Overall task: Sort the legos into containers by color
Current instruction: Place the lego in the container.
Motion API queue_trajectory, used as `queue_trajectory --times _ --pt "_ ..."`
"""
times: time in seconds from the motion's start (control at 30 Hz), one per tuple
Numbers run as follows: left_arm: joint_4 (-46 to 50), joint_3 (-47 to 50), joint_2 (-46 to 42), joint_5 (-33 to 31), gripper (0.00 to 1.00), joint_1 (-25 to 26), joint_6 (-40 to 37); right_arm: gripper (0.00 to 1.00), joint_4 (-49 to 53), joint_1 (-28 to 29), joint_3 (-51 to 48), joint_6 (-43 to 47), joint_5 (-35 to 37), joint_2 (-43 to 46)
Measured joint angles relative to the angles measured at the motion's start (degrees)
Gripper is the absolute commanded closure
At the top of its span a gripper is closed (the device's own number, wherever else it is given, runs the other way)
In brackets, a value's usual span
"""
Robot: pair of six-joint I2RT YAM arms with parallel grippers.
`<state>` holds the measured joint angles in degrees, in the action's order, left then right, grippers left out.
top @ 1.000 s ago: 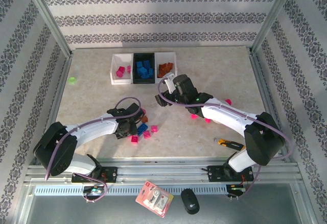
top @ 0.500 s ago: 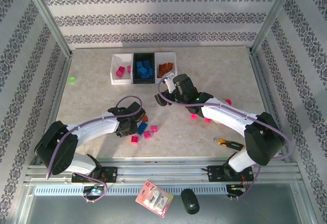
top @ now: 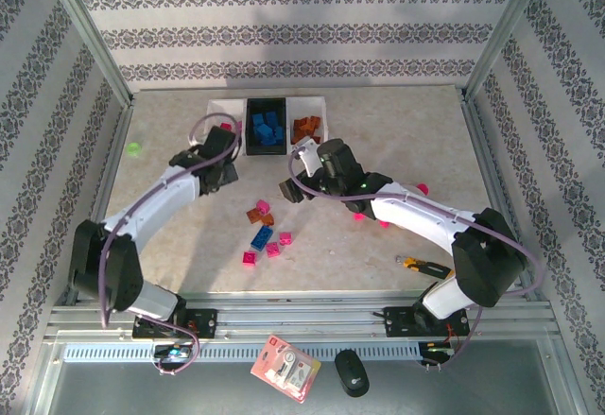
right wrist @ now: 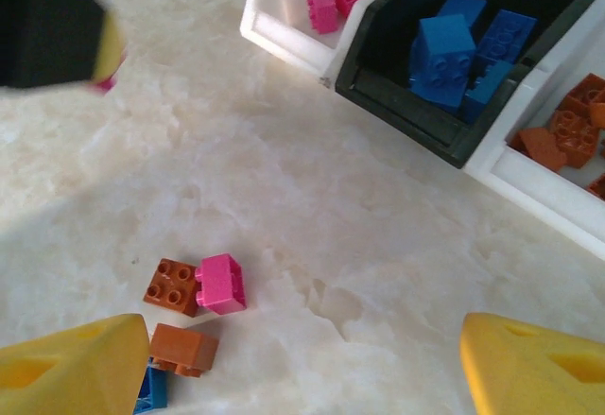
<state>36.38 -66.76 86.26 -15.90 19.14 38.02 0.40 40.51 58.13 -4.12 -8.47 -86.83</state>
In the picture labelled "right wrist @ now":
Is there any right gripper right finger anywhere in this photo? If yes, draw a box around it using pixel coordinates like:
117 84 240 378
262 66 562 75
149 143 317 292
459 311 605 415

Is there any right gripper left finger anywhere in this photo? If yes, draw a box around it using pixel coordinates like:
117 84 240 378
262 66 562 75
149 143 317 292
0 313 151 415

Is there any long blue lego brick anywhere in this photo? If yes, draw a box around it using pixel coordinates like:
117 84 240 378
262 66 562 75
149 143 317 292
435 0 488 28
475 9 539 78
132 357 169 415

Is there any small blue lego brick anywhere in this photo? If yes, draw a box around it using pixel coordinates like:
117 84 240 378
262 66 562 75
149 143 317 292
406 13 477 114
462 59 517 126

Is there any black plastic bin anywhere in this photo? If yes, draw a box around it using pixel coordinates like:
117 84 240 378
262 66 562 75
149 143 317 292
334 0 605 169

